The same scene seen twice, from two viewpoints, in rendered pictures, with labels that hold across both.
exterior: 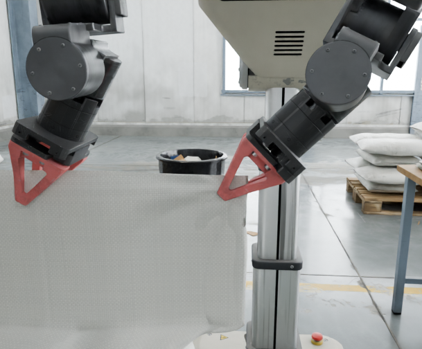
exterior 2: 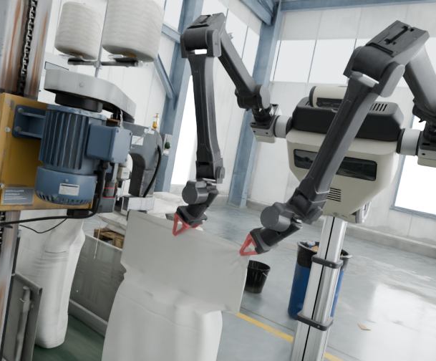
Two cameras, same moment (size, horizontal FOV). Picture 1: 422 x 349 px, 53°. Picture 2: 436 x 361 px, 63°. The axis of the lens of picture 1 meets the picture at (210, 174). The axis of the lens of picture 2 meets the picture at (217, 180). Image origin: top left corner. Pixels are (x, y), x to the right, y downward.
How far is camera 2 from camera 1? 0.63 m
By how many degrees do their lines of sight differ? 29
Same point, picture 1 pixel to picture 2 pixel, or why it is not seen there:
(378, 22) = (301, 202)
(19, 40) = (244, 140)
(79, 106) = (198, 206)
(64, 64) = (192, 193)
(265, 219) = (308, 291)
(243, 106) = (409, 223)
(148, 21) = not seen: hidden behind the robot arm
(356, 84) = (273, 222)
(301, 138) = (268, 238)
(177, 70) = not seen: hidden behind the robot
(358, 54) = (276, 212)
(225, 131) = (387, 241)
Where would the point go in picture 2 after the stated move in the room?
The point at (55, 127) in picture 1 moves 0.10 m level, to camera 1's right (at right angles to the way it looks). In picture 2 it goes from (190, 211) to (218, 219)
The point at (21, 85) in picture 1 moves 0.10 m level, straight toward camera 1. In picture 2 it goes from (237, 169) to (237, 170)
